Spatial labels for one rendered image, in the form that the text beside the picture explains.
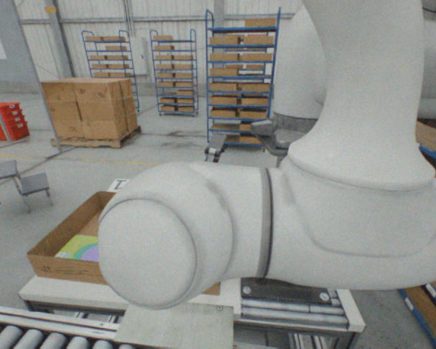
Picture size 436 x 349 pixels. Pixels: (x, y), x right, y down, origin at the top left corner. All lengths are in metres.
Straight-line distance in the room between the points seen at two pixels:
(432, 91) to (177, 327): 0.72
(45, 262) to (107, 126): 3.57
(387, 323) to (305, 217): 1.73
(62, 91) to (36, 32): 7.95
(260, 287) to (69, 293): 0.58
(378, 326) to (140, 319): 1.43
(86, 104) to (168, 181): 4.27
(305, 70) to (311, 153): 0.35
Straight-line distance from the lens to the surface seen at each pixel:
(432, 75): 0.47
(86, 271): 0.85
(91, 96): 4.33
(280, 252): 0.19
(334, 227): 0.18
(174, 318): 0.75
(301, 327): 0.80
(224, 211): 0.16
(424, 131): 1.81
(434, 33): 0.45
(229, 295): 0.78
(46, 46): 12.31
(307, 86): 0.53
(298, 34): 0.54
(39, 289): 0.96
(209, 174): 0.18
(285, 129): 0.56
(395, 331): 1.88
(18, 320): 0.92
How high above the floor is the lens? 1.38
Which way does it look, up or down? 27 degrees down
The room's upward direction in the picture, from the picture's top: straight up
